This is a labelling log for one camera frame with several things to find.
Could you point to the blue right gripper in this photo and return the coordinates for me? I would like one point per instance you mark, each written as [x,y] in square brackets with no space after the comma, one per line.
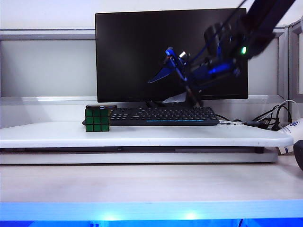
[213,71]

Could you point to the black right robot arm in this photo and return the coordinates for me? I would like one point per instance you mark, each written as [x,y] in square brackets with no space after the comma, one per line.
[260,28]

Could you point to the Rubik's cube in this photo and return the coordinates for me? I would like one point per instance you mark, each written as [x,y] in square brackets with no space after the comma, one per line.
[97,120]

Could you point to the black monitor stand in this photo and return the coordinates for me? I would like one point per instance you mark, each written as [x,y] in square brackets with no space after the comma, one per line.
[155,103]

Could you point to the black computer keyboard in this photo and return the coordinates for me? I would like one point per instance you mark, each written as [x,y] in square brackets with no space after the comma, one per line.
[165,117]

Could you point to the black computer monitor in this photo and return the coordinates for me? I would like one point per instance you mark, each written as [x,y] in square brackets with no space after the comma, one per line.
[127,54]

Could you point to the white desk riser board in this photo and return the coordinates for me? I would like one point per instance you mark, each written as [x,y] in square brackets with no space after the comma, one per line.
[142,136]

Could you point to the white desk riser base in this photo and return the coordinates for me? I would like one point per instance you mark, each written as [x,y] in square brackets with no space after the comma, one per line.
[142,158]

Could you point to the white and black device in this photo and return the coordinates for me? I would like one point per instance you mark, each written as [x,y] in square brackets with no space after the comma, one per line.
[290,128]

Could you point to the dark grey rounded object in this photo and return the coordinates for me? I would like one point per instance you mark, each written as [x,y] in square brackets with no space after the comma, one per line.
[299,153]

